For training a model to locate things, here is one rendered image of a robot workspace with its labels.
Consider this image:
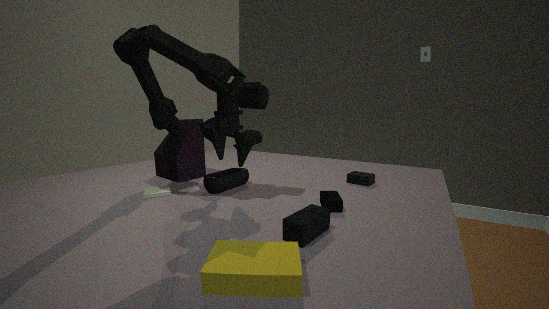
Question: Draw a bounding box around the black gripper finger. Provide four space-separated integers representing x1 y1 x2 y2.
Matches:
205 135 226 160
233 144 253 167

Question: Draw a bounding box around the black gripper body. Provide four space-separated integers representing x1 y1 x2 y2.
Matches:
214 107 262 147

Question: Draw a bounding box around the yellow rectangular block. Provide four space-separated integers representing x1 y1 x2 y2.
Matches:
200 240 303 297

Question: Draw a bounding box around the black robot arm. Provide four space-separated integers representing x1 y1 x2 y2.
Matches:
113 24 268 140

